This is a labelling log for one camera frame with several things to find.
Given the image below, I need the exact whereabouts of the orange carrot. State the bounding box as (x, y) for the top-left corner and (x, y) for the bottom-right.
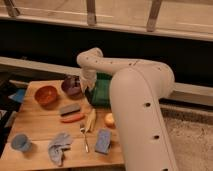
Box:
(60, 113), (85, 123)

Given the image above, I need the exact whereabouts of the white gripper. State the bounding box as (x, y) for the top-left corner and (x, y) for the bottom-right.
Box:
(80, 68), (97, 91)

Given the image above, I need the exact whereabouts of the blue-grey cloth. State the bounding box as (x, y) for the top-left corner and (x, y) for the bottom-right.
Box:
(48, 133), (73, 166)

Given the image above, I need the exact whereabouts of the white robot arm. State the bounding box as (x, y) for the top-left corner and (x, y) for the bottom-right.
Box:
(77, 48), (179, 171)

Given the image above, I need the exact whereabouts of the blue sponge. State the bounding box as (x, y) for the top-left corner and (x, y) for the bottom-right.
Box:
(95, 129), (111, 154)

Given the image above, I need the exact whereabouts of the green plastic tray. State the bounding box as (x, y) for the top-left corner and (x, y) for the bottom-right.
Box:
(85, 73), (112, 108)

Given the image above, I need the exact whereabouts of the orange fruit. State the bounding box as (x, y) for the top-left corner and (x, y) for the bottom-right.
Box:
(104, 113), (115, 128)

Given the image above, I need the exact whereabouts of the black handled brush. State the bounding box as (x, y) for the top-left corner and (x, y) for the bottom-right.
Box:
(79, 89), (86, 98)

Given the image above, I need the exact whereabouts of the orange bowl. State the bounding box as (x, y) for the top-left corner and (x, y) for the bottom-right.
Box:
(34, 85), (58, 106)

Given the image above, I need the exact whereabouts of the metal fork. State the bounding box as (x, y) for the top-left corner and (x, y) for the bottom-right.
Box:
(80, 123), (89, 153)

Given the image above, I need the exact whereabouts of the blue object left edge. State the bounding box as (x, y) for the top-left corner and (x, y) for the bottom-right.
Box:
(9, 89), (26, 103)

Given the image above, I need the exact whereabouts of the blue cup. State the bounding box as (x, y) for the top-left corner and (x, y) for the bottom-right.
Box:
(11, 134), (32, 152)

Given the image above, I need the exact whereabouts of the purple bowl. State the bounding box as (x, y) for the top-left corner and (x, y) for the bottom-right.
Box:
(61, 75), (82, 96)

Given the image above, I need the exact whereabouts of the grey eraser block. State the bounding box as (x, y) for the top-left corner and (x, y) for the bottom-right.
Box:
(59, 103), (81, 116)

